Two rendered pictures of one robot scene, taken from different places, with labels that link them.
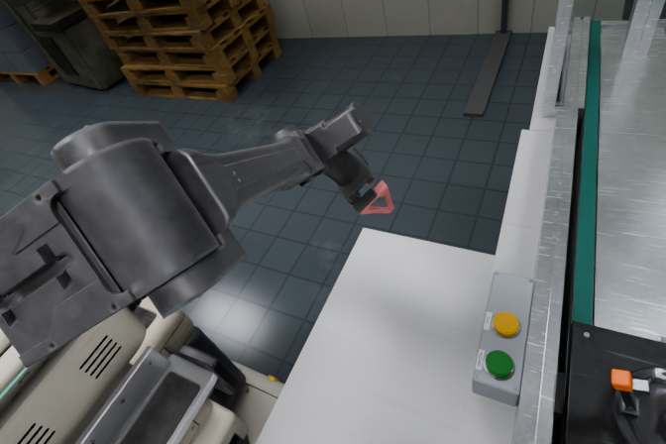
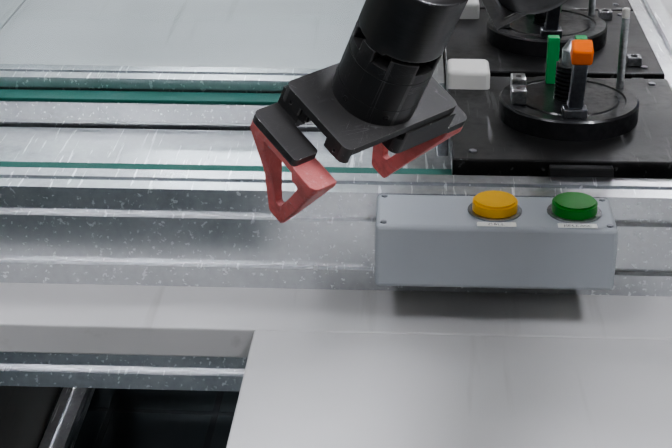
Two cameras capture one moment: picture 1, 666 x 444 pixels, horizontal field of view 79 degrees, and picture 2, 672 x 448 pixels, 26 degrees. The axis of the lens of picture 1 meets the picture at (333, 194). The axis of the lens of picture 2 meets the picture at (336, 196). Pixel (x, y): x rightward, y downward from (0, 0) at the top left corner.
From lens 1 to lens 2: 128 cm
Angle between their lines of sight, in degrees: 96
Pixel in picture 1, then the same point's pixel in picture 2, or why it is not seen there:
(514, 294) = (424, 206)
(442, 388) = (613, 361)
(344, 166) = not seen: hidden behind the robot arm
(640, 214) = (153, 160)
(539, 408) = (616, 185)
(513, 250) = (233, 310)
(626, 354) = (485, 131)
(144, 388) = not seen: outside the picture
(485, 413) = (620, 318)
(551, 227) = (241, 183)
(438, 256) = (280, 401)
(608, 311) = not seen: hidden behind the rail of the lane
